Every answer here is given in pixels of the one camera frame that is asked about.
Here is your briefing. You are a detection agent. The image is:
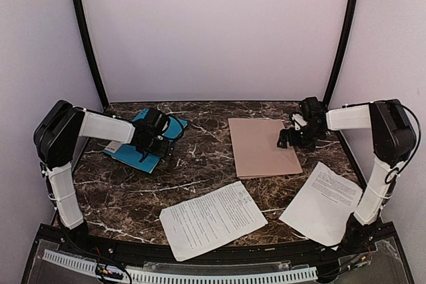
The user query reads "tan brown folder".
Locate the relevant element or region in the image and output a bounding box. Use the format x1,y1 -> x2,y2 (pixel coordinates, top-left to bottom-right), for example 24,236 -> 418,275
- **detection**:
228,118 -> 302,180

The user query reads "teal folder with black inside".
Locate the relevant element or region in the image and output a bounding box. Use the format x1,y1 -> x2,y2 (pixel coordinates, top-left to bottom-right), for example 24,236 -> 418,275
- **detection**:
103,113 -> 188,174

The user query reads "printed paper sheet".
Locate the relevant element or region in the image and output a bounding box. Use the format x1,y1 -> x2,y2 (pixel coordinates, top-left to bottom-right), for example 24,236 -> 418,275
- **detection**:
160,181 -> 268,262
279,162 -> 362,247

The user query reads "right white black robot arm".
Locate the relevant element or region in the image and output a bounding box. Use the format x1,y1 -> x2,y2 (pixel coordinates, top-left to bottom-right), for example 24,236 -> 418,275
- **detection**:
277,97 -> 421,253

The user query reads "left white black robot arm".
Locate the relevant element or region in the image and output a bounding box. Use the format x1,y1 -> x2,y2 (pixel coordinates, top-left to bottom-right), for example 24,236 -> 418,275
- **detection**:
33,100 -> 186,230

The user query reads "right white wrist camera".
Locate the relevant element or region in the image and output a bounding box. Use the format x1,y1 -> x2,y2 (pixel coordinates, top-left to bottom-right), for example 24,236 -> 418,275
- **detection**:
290,112 -> 307,131

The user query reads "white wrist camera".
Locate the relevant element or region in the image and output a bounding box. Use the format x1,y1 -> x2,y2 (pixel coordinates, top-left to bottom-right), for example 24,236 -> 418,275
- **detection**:
157,118 -> 171,139
290,112 -> 307,131

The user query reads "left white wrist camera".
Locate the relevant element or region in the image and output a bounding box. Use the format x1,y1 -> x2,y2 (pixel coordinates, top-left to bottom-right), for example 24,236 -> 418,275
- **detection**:
157,118 -> 171,139

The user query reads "black front rail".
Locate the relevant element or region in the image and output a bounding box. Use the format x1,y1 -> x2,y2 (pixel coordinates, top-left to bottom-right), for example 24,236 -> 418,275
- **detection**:
33,223 -> 400,277

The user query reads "white slotted cable duct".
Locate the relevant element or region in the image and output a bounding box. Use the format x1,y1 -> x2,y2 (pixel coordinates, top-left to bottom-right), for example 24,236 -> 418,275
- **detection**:
42,249 -> 319,284

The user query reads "right black frame post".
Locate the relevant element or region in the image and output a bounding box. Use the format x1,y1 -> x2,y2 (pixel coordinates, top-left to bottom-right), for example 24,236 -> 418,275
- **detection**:
322,0 -> 357,106

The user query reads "black frame post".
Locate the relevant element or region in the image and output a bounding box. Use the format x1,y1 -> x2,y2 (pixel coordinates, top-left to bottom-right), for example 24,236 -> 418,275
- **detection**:
322,0 -> 357,106
73,0 -> 109,110

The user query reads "left black frame post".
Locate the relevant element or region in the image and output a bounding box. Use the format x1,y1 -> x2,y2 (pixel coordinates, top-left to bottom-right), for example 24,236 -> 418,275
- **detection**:
73,0 -> 109,110

